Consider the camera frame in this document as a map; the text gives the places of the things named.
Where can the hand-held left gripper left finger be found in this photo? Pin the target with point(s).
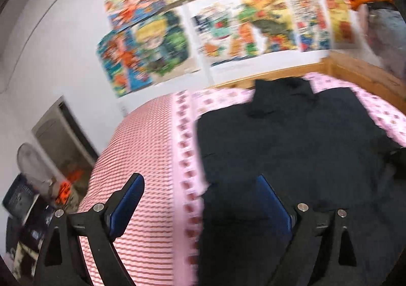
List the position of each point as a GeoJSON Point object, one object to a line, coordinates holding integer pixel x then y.
{"type": "Point", "coordinates": [127, 203]}

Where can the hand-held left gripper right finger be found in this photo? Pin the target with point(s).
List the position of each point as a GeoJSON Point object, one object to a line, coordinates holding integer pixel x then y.
{"type": "Point", "coordinates": [272, 200]}

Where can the black jacket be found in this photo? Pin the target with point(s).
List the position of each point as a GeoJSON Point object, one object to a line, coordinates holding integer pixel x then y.
{"type": "Point", "coordinates": [285, 146]}

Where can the orange object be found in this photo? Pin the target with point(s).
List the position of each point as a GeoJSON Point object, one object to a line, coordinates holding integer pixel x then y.
{"type": "Point", "coordinates": [68, 186]}

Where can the red white striped mattress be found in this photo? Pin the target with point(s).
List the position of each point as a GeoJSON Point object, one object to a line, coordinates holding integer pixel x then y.
{"type": "Point", "coordinates": [149, 146]}

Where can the pink printed bedding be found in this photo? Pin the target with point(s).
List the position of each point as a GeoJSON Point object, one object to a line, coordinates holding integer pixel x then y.
{"type": "Point", "coordinates": [187, 162]}

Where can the white fan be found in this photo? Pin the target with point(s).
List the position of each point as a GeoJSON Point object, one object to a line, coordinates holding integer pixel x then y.
{"type": "Point", "coordinates": [31, 162]}

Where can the dark printed box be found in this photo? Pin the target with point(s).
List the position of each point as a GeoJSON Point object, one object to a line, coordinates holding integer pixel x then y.
{"type": "Point", "coordinates": [20, 194]}

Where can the grey hanging clothing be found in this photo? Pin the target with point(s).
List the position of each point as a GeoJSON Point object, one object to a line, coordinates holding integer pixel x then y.
{"type": "Point", "coordinates": [387, 32]}

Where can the grey framed wall opening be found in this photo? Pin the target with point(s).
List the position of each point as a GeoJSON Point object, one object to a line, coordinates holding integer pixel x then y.
{"type": "Point", "coordinates": [63, 140]}

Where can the red blue comic wall drawing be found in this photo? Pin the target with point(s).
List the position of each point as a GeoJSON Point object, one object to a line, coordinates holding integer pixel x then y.
{"type": "Point", "coordinates": [120, 60]}

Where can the wooden bed frame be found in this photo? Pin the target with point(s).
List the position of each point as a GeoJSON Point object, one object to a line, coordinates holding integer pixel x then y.
{"type": "Point", "coordinates": [358, 72]}

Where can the blonde figure green wall drawing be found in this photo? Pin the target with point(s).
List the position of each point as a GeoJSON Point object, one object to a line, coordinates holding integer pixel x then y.
{"type": "Point", "coordinates": [161, 45]}

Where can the white fruit wall drawing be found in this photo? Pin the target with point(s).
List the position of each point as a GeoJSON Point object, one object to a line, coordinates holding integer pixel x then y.
{"type": "Point", "coordinates": [222, 35]}

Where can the dark green yellow wall drawing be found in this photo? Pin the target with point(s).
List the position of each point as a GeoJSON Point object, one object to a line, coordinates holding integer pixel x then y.
{"type": "Point", "coordinates": [272, 19]}

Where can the blue red white wall drawing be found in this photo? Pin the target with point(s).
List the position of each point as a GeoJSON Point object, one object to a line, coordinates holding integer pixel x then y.
{"type": "Point", "coordinates": [309, 19]}

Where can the yellow orange wall drawing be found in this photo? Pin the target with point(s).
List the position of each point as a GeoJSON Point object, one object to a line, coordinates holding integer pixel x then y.
{"type": "Point", "coordinates": [339, 19]}

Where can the orange haired figure wall drawing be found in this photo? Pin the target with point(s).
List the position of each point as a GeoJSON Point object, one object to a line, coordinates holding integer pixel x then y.
{"type": "Point", "coordinates": [136, 0]}

